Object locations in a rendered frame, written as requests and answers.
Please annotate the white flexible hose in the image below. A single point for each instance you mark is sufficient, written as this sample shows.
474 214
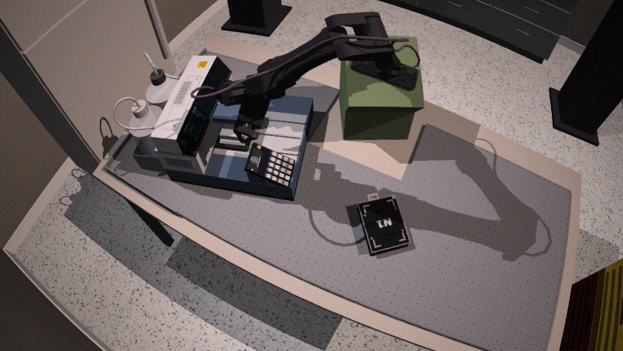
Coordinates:
155 68

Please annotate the white plastic bottle with black cap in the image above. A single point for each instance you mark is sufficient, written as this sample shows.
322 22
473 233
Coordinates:
160 90

